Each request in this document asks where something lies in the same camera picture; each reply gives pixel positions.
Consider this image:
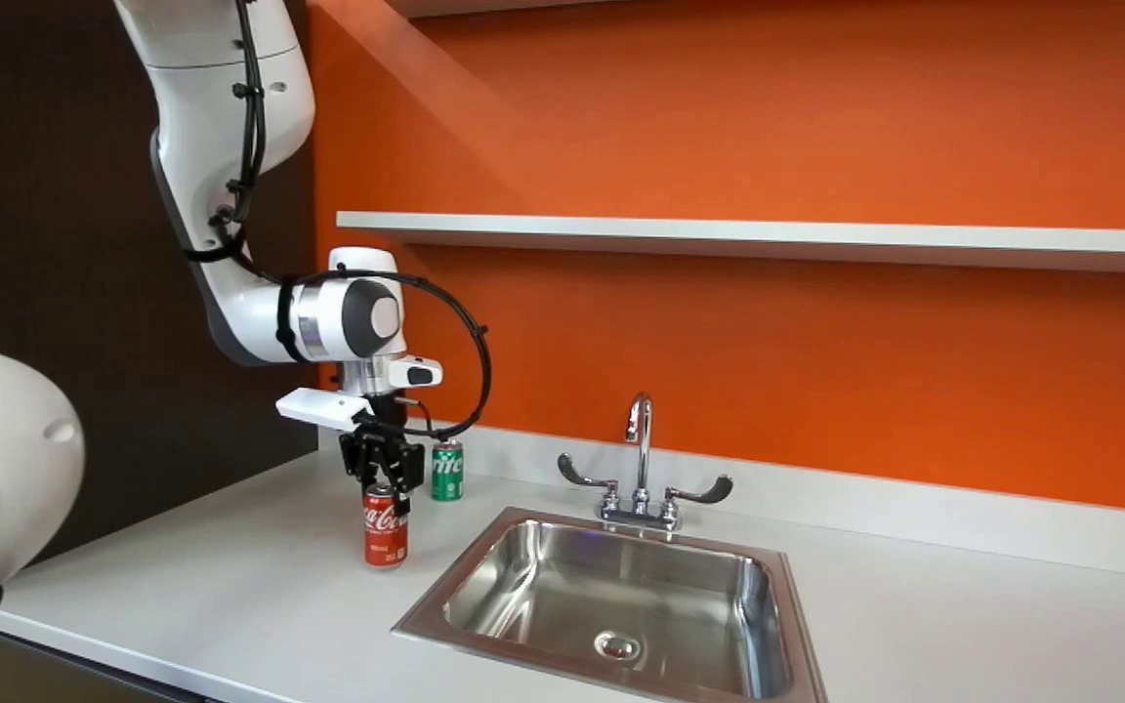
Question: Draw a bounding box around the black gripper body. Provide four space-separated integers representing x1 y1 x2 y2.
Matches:
339 396 423 477

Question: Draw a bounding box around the red cola can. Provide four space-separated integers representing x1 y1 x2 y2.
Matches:
362 485 409 566

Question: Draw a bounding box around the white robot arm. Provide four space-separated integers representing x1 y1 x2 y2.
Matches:
113 0 443 498

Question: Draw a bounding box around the green soda can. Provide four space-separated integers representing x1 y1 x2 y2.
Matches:
430 441 464 501

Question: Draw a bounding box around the chrome sink faucet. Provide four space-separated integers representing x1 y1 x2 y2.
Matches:
556 396 736 536

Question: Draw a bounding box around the round sink drain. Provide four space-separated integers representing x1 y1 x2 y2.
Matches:
595 631 646 663

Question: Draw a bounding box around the stainless steel sink basin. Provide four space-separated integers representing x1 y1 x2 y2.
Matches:
398 507 827 703

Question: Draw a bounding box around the dark cabinet panel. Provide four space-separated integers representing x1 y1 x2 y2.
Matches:
0 0 314 550

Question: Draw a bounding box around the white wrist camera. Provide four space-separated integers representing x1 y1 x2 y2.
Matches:
277 387 372 434

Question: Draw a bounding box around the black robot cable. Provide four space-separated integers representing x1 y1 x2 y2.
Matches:
182 0 497 445

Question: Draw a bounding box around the white wall shelf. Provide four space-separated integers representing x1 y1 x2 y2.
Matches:
336 210 1125 273

